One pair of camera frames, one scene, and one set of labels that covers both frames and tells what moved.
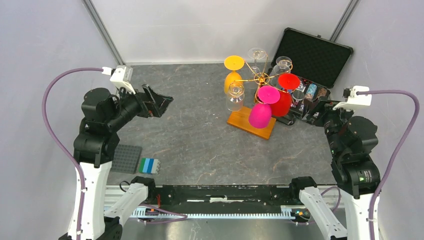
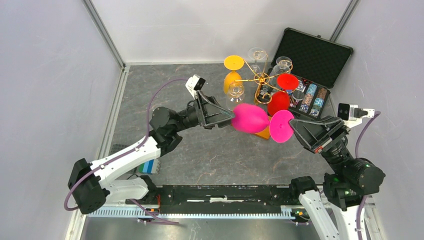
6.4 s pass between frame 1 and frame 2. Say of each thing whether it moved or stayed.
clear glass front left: stayed
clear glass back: stayed
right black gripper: moved
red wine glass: stayed
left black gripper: moved
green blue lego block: stayed
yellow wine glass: stayed
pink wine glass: moved
